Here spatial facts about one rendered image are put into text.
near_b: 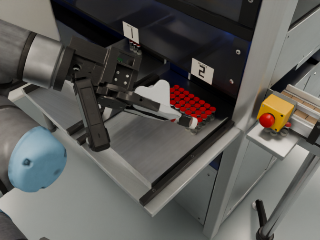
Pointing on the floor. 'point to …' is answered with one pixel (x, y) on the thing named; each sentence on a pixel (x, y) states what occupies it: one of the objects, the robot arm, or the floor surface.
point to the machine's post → (250, 100)
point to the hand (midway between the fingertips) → (170, 118)
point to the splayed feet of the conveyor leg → (258, 205)
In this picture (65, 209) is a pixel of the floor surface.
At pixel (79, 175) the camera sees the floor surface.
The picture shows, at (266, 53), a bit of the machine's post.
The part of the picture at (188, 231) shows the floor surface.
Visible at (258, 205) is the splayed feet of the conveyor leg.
